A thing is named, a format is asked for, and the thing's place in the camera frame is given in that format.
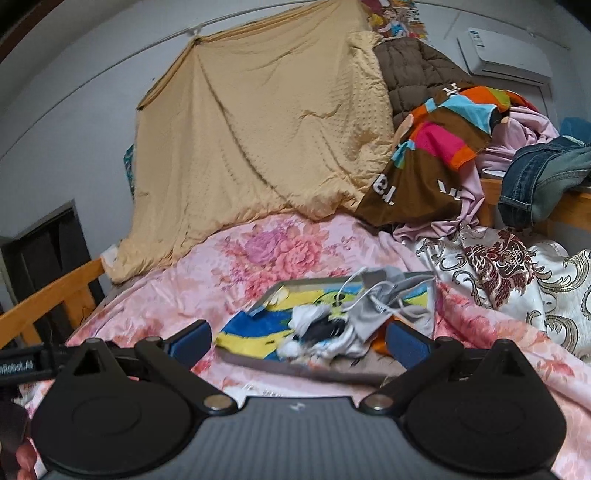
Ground person's left hand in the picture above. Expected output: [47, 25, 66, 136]
[15, 442, 38, 480]

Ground blue denim jeans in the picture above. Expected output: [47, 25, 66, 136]
[495, 135, 591, 230]

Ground grey cardboard box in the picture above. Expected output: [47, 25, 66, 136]
[216, 270, 438, 387]

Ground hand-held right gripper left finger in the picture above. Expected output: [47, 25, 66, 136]
[69, 318, 234, 412]

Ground teal wall poster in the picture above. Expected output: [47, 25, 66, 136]
[121, 142, 138, 200]

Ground brown multicoloured striped cloth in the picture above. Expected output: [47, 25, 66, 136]
[355, 82, 539, 228]

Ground brown quilted duvet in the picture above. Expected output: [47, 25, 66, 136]
[370, 36, 477, 126]

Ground cartoon print towel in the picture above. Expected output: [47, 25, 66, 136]
[215, 281, 435, 361]

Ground white quilted cloth blue print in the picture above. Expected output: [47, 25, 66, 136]
[276, 301, 371, 366]

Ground pink floral blanket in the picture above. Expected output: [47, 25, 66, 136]
[18, 211, 591, 480]

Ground white air conditioner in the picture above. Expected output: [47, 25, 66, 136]
[456, 26, 556, 87]

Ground cartoon wall poster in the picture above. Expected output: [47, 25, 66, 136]
[361, 0, 433, 41]

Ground teal cloth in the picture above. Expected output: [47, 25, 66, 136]
[560, 117, 591, 140]

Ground pink satin cloth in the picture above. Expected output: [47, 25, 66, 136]
[392, 105, 563, 244]

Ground yellow textured blanket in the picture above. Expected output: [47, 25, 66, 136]
[108, 0, 396, 285]

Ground dark cloth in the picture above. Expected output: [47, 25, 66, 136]
[306, 318, 345, 343]

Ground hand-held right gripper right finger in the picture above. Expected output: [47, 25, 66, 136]
[359, 319, 533, 412]

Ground grey cloth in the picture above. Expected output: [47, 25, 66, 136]
[343, 304, 394, 348]

